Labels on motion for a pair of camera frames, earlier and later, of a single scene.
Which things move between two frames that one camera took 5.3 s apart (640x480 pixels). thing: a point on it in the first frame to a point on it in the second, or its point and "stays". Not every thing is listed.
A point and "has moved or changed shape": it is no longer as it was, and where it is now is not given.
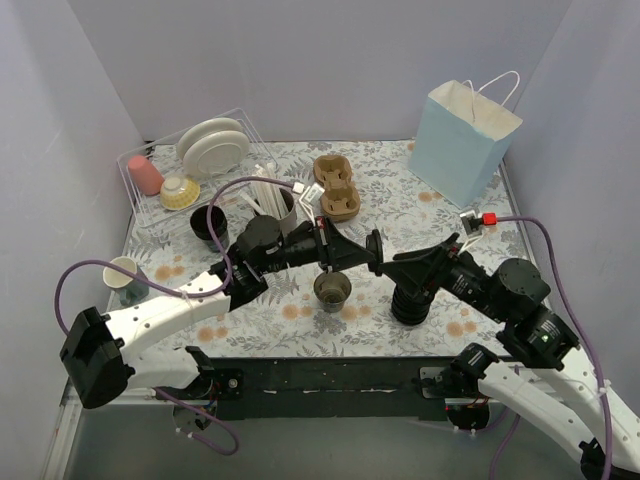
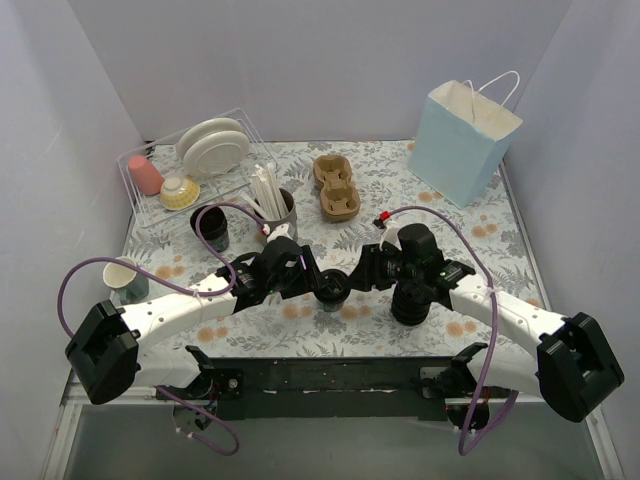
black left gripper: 322,242 to 305,267
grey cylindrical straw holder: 289,223 stays
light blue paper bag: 462,137 stays
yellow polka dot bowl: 179,193 stays
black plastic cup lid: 374,245 has moved or changed shape
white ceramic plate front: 215,153 stays
